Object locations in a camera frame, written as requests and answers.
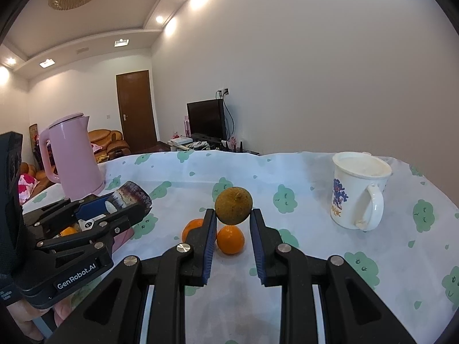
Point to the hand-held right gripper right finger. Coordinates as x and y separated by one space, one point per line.
257 251

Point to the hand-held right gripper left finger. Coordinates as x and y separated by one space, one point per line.
209 251

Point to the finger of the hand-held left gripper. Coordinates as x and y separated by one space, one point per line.
91 208
107 229

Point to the small orange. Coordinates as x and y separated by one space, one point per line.
68 232
190 231
230 240

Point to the shiny metal tray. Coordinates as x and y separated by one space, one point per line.
131 195

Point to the greenish brown round fruit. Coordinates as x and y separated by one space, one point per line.
233 204

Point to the person's left hand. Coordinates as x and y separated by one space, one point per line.
25 317

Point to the pink electric kettle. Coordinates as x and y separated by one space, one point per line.
75 157

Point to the brown sofa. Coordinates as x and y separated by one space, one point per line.
39 175

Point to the brown leather armchair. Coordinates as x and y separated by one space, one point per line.
107 143

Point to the pink red cushion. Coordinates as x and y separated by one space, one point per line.
28 186

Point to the white tablecloth with green print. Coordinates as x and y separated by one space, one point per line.
304 179

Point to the cluttered television cabinet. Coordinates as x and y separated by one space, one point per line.
200 146

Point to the brown wooden door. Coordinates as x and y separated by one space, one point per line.
136 111

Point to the white printed mug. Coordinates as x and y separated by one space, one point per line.
353 193

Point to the black television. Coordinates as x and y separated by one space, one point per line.
206 120

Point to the square ceiling light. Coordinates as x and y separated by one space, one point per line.
47 63
122 43

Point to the recessed ceiling spotlight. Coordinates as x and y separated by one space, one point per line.
159 18

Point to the wall socket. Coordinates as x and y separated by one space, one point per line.
223 92

